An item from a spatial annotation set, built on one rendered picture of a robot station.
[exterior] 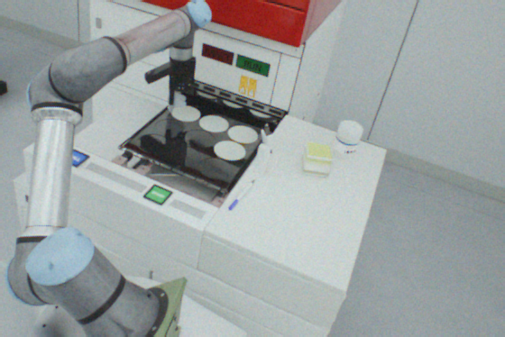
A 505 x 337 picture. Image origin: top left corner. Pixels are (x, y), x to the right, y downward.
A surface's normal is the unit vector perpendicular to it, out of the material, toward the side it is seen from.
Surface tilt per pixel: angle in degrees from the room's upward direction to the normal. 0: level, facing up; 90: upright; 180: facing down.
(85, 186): 90
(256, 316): 90
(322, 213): 0
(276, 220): 0
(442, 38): 90
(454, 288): 0
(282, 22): 90
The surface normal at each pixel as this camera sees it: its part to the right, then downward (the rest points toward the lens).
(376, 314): 0.13, -0.82
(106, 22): -0.43, 0.46
